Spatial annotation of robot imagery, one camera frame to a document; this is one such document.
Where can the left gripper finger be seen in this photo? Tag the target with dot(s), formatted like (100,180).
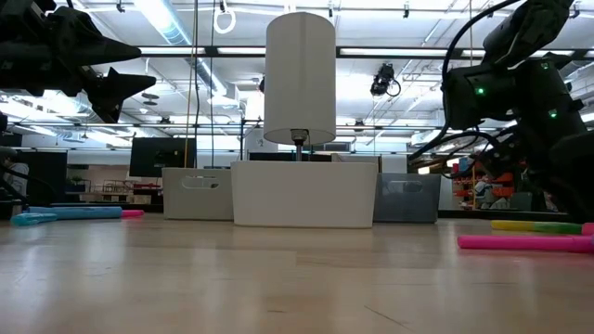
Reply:
(102,48)
(120,88)

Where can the yellow marker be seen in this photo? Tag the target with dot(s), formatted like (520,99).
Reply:
(510,226)

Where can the blue marker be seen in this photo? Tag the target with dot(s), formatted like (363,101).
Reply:
(79,212)

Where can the teal marker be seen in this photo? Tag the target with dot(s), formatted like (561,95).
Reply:
(30,219)

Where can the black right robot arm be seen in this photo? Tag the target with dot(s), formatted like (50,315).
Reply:
(529,28)

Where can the shelf with red bins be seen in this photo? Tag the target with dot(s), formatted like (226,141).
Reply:
(503,178)

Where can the black display screen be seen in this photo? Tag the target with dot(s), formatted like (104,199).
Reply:
(160,158)

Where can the person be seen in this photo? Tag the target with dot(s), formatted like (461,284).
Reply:
(16,178)

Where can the light grey plastic bin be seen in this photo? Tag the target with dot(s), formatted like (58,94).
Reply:
(197,204)

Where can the dark translucent plastic bin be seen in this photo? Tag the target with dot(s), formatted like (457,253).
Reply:
(406,206)

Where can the table lamp with white shade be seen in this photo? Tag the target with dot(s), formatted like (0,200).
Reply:
(299,74)

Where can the white plastic bin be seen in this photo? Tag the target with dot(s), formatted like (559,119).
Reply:
(304,195)

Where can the silver ventilation duct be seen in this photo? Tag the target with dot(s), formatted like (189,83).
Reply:
(171,28)

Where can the black frame bar with lights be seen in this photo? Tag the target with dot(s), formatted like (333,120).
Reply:
(211,51)

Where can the black hanging camera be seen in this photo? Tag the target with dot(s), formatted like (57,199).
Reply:
(383,80)

